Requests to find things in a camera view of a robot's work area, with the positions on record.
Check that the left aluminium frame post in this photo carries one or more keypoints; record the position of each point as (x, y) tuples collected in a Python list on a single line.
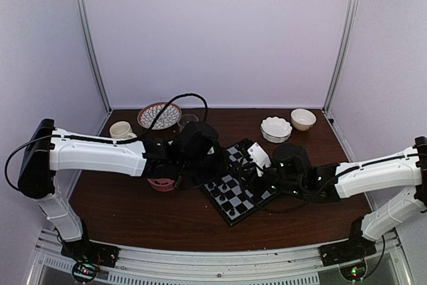
[(91, 55)]

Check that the right aluminium frame post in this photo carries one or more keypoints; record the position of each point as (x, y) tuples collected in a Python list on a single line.
[(351, 13)]

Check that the pink cat-shaped bowl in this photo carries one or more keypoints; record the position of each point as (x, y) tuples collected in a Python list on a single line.
[(162, 184)]

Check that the patterned ceramic plate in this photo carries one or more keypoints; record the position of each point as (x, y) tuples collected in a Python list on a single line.
[(168, 118)]

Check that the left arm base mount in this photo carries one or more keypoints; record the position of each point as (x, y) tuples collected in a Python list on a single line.
[(90, 252)]

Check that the clear drinking glass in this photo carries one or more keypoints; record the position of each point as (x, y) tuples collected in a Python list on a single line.
[(187, 118)]

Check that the aluminium frame post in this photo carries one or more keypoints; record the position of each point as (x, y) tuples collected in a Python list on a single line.
[(351, 13), (91, 55)]

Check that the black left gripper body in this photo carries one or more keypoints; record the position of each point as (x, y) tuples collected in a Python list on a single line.
[(206, 170)]

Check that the white scalloped bowl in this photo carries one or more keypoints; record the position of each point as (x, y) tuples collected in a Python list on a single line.
[(275, 129)]

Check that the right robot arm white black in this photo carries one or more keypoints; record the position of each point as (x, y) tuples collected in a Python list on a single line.
[(406, 168)]

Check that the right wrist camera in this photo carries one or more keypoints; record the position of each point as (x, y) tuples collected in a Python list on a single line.
[(256, 158)]

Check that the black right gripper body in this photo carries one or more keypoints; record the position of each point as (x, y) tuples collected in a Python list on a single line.
[(291, 187)]

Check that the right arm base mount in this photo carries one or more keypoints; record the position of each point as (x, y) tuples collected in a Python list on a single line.
[(346, 251)]

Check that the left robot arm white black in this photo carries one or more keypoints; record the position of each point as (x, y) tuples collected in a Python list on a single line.
[(52, 149)]

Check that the black white chessboard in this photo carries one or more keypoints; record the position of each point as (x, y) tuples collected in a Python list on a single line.
[(243, 203)]

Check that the aluminium front rail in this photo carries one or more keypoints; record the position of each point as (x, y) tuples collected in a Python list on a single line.
[(297, 265)]

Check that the white mug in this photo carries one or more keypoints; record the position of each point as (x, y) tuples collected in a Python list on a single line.
[(121, 130)]

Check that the cream round bowl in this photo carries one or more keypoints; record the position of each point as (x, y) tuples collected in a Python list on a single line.
[(302, 119)]

